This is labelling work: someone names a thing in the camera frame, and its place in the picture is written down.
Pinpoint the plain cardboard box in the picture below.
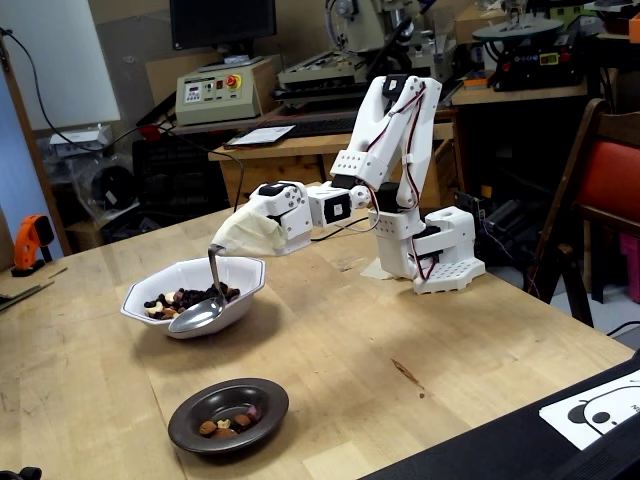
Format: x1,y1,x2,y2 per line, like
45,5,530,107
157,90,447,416
454,4,506,46

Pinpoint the black computer monitor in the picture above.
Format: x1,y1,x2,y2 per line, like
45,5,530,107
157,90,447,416
168,0,279,64

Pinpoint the beige masking tape wrap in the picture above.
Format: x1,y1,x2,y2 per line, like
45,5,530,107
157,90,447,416
210,203,289,257

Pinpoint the black controller board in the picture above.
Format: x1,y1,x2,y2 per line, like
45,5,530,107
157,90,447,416
453,191,487,221

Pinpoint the pink bin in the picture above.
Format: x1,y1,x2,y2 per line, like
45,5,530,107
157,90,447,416
619,232,640,305

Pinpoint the brown plate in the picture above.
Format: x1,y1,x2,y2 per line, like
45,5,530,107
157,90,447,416
167,377,291,455

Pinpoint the white octagonal bowl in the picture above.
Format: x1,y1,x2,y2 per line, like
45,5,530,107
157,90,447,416
120,255,267,340

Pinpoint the thin metal strip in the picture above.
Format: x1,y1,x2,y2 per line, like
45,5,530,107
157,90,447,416
0,280,56,312

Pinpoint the black floor cable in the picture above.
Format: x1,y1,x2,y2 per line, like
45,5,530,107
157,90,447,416
605,319,640,337

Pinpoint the beige control box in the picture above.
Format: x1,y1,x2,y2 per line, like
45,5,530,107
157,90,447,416
175,54,284,127

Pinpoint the white printed paper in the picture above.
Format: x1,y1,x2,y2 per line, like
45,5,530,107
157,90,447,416
223,124,297,150

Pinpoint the nut and fruit mix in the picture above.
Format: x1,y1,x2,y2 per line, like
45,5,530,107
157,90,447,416
143,282,241,320

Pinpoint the beige tape sheet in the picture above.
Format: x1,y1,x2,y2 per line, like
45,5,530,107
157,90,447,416
359,259,394,281

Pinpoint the brown wooden post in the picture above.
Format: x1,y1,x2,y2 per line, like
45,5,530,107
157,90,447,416
0,34,74,256

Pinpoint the black scroll saw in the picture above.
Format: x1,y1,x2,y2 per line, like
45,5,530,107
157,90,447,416
472,17,589,93

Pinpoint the white board panel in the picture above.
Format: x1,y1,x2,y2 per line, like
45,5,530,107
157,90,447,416
0,0,122,132

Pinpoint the black plastic crate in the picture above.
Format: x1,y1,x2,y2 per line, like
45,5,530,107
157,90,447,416
132,137,226,211

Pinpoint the scooped nut portion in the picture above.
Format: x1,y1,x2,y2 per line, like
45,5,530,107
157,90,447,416
198,404,264,440

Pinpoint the black keyboard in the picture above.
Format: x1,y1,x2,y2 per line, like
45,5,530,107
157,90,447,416
264,117,359,140

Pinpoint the clear bag black disc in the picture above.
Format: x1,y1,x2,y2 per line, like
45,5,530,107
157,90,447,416
74,154,141,221

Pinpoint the beige milling machine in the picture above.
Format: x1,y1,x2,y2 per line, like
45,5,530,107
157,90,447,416
272,0,464,106

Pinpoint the wooden shelf board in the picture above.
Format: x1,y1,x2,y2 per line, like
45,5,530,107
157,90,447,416
452,82,591,106

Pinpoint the white panda sticker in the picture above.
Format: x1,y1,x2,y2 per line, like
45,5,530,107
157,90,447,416
538,369,640,451

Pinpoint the small white box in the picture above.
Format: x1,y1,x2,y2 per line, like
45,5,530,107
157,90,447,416
49,127,114,159

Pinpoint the black laptop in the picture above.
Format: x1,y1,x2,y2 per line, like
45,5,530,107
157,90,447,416
359,349,640,480

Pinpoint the black hanging cable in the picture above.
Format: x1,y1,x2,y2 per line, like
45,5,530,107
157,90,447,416
0,27,166,154

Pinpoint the wooden chair red cushion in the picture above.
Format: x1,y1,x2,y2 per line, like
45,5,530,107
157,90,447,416
524,98,640,329

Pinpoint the metal spoon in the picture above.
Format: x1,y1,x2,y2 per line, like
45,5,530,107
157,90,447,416
167,243,227,334

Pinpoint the wooden workbench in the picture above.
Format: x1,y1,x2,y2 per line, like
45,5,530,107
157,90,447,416
208,107,466,211

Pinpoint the orange black tool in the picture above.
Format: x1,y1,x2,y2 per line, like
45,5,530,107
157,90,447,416
10,214,55,278

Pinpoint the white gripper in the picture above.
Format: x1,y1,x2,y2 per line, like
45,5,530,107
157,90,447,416
248,180,315,253

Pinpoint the small black object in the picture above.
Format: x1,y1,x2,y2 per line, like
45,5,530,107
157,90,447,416
0,466,44,480

